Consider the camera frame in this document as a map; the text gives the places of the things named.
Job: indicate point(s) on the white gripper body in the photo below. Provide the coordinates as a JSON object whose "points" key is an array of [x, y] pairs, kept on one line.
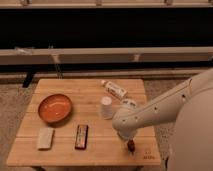
{"points": [[126, 136]]}

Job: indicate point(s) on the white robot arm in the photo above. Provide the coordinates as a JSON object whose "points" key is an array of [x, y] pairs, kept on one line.
{"points": [[190, 106]]}

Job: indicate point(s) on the white sponge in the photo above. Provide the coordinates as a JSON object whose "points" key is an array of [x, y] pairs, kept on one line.
{"points": [[44, 139]]}

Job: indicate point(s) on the white paper cup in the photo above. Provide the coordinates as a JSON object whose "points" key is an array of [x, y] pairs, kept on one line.
{"points": [[106, 108]]}

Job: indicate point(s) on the white plastic bottle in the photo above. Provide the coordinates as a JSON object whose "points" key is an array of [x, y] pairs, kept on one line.
{"points": [[114, 89]]}

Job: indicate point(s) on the dark chocolate bar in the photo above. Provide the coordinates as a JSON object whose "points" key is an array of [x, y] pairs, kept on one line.
{"points": [[81, 137]]}

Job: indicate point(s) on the wooden table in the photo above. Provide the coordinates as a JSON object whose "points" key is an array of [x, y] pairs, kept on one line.
{"points": [[104, 146]]}

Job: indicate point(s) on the orange bowl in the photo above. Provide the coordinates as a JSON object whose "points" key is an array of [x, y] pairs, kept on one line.
{"points": [[55, 108]]}

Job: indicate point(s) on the grey metal rail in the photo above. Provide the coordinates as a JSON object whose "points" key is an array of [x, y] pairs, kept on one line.
{"points": [[30, 56]]}

